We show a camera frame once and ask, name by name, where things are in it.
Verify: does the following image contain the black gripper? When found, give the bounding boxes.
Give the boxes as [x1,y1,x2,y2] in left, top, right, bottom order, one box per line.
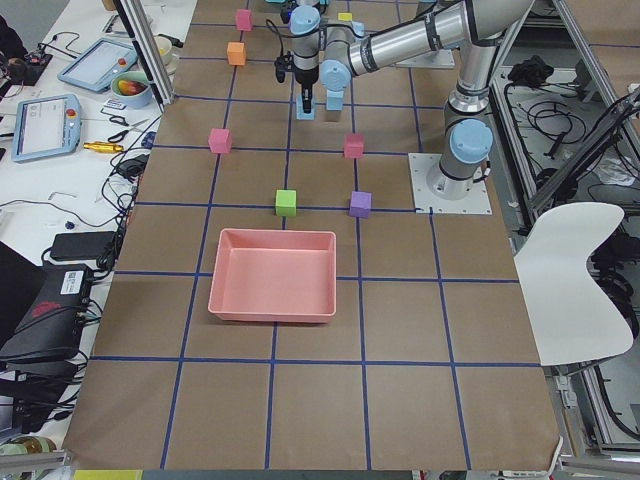
[293,67,318,113]

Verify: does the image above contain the light blue foam block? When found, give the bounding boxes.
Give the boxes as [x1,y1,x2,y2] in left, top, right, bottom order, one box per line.
[326,89,345,112]
[296,94,316,121]

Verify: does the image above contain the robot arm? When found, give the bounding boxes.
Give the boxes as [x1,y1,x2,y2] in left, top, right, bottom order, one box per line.
[274,1,532,199]

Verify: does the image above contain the pink foam block left inner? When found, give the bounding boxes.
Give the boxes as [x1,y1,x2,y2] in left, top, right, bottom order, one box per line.
[343,133,365,159]

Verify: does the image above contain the pink foam block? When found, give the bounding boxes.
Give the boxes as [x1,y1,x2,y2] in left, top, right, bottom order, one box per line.
[208,128,232,154]
[343,133,365,159]
[235,9,253,32]

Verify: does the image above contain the orange foam block outer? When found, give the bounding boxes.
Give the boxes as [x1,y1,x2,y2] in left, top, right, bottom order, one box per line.
[226,42,247,66]

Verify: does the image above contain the pink foam block right outer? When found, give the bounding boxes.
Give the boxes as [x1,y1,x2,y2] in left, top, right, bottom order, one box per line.
[235,9,253,32]

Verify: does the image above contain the pink foam block left outer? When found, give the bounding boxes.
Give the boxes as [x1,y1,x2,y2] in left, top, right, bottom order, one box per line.
[208,128,232,154]

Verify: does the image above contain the green foam block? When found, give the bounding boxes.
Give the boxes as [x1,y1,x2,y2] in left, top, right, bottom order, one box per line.
[275,189,297,218]

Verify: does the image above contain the purple foam block left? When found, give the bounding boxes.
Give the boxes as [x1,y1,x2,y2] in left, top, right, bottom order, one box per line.
[348,191,372,218]

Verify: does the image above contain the cream bowl with lemon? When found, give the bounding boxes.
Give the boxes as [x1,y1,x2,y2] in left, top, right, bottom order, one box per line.
[154,35,179,74]

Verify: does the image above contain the blue bowl with fruit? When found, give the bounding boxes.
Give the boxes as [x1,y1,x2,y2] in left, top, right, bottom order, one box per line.
[111,71,153,109]

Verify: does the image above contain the pink plastic tray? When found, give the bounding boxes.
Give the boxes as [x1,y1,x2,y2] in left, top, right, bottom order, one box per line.
[208,228,337,323]

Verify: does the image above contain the black scissors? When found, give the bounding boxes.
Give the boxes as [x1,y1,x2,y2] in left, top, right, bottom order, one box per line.
[107,118,147,144]

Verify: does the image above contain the teach pendant far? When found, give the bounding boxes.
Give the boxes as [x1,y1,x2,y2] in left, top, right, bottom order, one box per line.
[57,38,138,92]

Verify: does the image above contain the teach pendant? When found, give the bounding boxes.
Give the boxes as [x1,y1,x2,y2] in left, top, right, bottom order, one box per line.
[57,38,138,92]
[11,94,82,163]

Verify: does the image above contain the teach pendant near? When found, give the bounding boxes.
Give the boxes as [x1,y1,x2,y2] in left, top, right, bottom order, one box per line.
[11,94,82,163]

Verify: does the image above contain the black power adapter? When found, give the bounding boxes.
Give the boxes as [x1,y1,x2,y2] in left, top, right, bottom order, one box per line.
[49,231,115,261]

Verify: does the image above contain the black laptop bag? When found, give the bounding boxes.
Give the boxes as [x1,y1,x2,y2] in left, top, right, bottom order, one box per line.
[1,264,93,364]

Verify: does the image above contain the white chair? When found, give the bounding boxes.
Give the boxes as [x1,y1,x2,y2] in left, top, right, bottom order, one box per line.
[514,202,633,366]

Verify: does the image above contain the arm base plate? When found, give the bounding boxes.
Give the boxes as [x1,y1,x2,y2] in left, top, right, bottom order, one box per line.
[408,153,492,215]
[395,49,455,70]

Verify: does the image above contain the aluminium frame post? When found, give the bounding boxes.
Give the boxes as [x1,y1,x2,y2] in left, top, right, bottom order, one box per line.
[114,0,174,108]

